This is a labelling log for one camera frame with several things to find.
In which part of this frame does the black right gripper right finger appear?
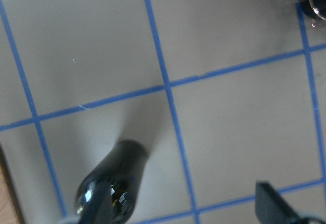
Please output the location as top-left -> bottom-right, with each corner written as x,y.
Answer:
255,181 -> 301,224

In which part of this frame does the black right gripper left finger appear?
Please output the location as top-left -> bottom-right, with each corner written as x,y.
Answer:
78,181 -> 113,224

